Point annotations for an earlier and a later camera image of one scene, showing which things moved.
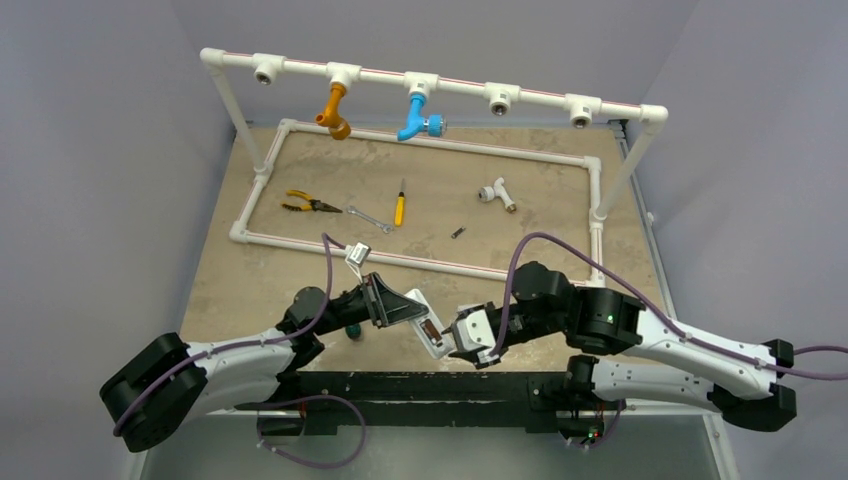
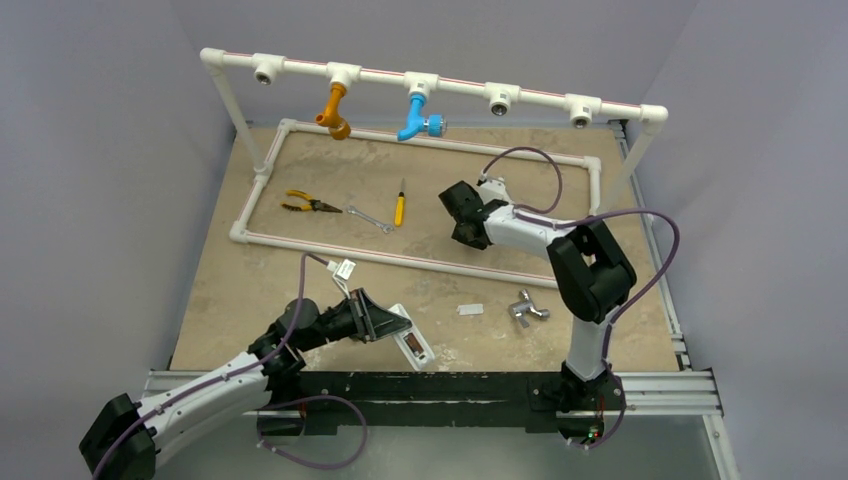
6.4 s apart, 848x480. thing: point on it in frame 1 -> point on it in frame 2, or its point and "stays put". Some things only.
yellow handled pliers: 314,205 stays put
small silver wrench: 385,227 stays put
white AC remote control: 429,329 -> 413,344
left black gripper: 388,307 -> 370,321
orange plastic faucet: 337,125 stays put
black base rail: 322,401 stays put
